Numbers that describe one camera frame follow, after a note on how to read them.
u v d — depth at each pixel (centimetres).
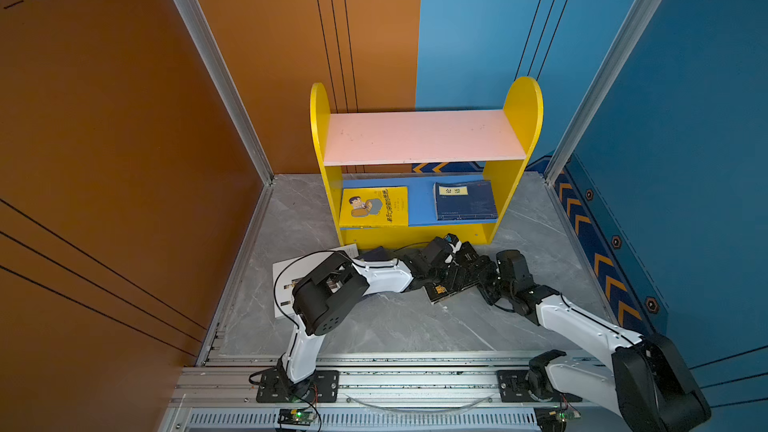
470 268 81
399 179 119
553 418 70
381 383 76
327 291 53
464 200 92
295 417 71
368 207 91
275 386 72
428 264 71
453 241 83
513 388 72
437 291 87
